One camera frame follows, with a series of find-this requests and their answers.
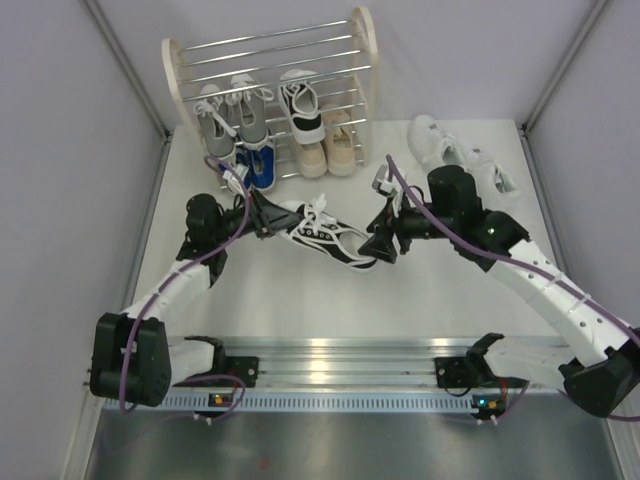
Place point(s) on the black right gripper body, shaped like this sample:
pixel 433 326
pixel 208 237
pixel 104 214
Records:
pixel 410 224

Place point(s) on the blue canvas sneaker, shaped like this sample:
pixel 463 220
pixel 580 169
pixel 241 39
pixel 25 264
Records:
pixel 262 167
pixel 240 158

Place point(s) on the black white sneaker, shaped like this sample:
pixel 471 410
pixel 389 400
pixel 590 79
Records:
pixel 323 233
pixel 299 102

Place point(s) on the beige lace sneaker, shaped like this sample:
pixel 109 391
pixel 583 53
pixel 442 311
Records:
pixel 310 159
pixel 338 141

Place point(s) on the grey canvas sneaker back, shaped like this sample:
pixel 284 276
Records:
pixel 212 113

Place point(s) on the grey canvas sneaker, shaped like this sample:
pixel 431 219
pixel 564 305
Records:
pixel 248 106
pixel 212 113

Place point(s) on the grey canvas sneaker front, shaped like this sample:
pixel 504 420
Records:
pixel 248 106

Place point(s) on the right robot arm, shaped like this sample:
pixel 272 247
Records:
pixel 597 366

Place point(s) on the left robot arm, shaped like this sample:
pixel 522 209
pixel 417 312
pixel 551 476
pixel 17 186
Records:
pixel 137 354

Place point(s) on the cream and chrome shoe rack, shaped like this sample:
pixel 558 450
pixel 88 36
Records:
pixel 343 54

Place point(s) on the white sneaker left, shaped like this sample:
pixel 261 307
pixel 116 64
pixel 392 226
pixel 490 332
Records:
pixel 433 147

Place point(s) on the white sneaker right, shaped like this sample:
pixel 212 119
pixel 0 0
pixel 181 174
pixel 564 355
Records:
pixel 494 185

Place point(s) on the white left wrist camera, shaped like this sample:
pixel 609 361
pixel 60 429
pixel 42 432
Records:
pixel 237 179

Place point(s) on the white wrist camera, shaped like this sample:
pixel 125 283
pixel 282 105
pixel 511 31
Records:
pixel 385 183
pixel 237 179

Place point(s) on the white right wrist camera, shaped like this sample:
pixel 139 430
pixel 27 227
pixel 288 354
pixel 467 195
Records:
pixel 385 183

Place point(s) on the aluminium mounting rail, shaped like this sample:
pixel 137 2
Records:
pixel 344 364

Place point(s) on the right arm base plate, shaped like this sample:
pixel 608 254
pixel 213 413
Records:
pixel 454 376

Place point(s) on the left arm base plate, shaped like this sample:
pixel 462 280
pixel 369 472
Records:
pixel 244 367

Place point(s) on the perforated cable duct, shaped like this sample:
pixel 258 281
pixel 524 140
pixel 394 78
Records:
pixel 254 401

